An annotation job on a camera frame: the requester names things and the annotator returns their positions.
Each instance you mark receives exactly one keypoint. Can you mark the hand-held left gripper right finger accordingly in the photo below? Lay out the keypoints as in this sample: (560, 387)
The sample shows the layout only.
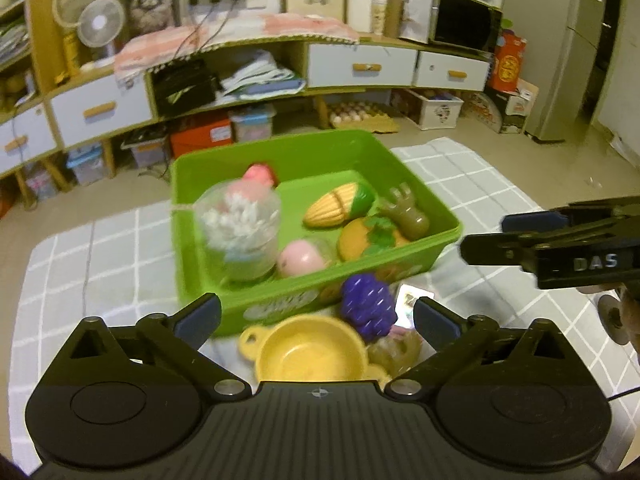
(435, 322)

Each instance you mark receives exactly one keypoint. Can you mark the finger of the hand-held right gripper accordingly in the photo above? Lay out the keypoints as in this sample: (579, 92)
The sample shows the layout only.
(535, 221)
(500, 250)

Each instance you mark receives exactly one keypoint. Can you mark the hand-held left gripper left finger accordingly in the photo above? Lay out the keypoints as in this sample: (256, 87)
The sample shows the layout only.
(197, 319)

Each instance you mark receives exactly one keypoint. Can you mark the purple toy grapes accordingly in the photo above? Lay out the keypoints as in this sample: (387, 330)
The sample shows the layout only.
(367, 302)

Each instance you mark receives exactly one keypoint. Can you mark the clear cotton swab container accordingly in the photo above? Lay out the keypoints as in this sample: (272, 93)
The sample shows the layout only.
(235, 230)

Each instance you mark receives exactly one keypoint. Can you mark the orange toy pumpkin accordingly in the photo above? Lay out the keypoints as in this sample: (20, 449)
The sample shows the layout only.
(357, 240)

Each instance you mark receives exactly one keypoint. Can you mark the yellow toy pot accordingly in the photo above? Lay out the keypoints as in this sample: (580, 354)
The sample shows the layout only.
(310, 355)

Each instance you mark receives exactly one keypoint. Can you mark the pink toy egg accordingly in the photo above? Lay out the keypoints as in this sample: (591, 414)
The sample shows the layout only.
(300, 260)

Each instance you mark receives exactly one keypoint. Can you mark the yellow toy corn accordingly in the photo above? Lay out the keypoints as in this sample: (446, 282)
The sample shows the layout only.
(330, 207)

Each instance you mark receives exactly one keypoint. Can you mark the green plastic storage bin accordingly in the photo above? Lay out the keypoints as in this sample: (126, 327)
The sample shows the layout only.
(300, 155)

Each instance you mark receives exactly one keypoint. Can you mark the small shiny card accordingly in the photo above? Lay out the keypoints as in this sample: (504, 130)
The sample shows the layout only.
(412, 300)

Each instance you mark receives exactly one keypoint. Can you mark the grey checked blanket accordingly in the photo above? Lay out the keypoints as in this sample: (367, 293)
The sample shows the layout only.
(500, 185)

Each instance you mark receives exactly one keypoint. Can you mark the round printed box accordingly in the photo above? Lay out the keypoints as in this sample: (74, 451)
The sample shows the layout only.
(484, 112)

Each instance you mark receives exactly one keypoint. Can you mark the white plastic basket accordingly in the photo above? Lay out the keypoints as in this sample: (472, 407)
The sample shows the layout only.
(435, 110)

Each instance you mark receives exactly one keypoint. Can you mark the red gift box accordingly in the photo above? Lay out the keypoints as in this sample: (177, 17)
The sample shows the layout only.
(506, 62)

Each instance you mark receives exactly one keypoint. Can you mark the grey refrigerator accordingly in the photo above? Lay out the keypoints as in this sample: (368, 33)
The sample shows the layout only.
(565, 60)

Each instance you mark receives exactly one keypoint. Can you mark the white cabinet drawer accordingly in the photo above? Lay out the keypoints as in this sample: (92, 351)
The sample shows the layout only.
(100, 110)
(360, 65)
(25, 137)
(452, 72)

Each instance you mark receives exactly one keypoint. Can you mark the box with black lid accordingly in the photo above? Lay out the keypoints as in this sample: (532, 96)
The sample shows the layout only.
(145, 147)

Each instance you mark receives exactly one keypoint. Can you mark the orange storage box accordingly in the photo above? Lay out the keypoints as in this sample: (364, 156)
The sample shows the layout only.
(200, 137)

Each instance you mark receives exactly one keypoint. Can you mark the clear box blue lid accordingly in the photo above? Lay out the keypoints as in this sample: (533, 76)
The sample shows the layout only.
(252, 125)
(86, 165)

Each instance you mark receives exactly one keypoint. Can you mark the tray of eggs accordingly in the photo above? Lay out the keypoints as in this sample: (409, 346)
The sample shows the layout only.
(362, 115)

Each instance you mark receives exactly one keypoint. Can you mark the black microwave oven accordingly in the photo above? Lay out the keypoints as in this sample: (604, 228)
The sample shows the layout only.
(465, 20)

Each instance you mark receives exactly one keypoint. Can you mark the black bag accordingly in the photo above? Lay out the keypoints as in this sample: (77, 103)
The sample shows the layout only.
(182, 87)

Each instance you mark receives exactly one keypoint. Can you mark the pile of folded bags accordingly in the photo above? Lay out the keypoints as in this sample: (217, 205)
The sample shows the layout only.
(260, 77)

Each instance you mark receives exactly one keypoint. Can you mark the tall printed canister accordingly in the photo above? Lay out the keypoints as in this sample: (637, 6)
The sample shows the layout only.
(383, 2)

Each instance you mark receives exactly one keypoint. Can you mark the pink fringed cloth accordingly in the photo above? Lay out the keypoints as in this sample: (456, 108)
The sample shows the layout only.
(280, 27)

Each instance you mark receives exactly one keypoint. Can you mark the white desk fan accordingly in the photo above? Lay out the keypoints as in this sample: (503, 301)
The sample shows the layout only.
(102, 22)

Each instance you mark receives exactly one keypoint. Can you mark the framed cat picture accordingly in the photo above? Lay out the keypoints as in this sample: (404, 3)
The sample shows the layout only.
(150, 2)

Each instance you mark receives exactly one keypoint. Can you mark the wooden cabinet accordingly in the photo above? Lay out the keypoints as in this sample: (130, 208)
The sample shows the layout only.
(42, 35)

